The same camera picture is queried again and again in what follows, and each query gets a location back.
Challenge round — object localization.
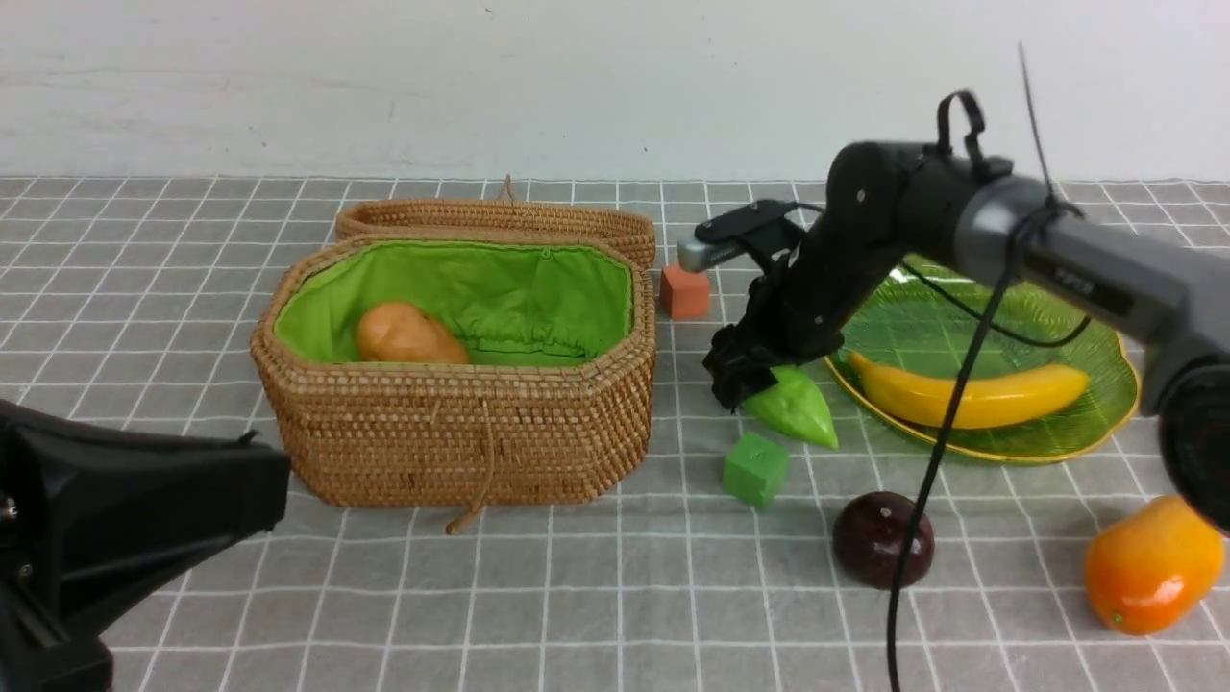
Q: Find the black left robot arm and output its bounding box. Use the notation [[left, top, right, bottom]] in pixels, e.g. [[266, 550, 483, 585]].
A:
[[1, 402, 290, 691]]

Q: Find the orange mango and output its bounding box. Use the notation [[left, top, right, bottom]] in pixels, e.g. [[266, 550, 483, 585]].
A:
[[1084, 495, 1225, 635]]

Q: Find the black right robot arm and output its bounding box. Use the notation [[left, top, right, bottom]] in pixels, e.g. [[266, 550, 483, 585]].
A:
[[677, 90, 1229, 530]]

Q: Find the green foam cube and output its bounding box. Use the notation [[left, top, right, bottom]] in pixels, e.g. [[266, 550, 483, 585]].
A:
[[722, 431, 790, 509]]

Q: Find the green glass leaf plate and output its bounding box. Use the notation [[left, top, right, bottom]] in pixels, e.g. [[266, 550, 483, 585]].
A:
[[825, 256, 1141, 465]]

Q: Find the yellow banana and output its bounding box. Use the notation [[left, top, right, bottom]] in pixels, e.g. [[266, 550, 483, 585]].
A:
[[847, 352, 1091, 430]]

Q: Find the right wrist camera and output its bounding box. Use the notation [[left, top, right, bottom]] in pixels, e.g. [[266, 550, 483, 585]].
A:
[[677, 200, 804, 273]]

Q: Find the woven wicker basket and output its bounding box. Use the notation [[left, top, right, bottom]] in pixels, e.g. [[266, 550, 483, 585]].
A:
[[248, 231, 657, 533]]

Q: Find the orange foam cube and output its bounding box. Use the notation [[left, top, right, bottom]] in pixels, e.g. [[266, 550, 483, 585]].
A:
[[659, 263, 711, 320]]

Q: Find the dark purple passion fruit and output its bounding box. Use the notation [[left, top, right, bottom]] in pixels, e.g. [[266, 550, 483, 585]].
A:
[[831, 490, 915, 591]]

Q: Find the brown potato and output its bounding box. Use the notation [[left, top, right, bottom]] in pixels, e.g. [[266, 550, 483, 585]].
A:
[[355, 301, 471, 364]]

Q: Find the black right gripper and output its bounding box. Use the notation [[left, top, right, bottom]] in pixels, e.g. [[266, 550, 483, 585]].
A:
[[702, 216, 870, 411]]

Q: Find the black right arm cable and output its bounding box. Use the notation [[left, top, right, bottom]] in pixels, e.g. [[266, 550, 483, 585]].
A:
[[884, 43, 1093, 692]]

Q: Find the green chayote vegetable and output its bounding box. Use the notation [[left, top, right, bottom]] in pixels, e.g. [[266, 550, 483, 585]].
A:
[[742, 366, 840, 450]]

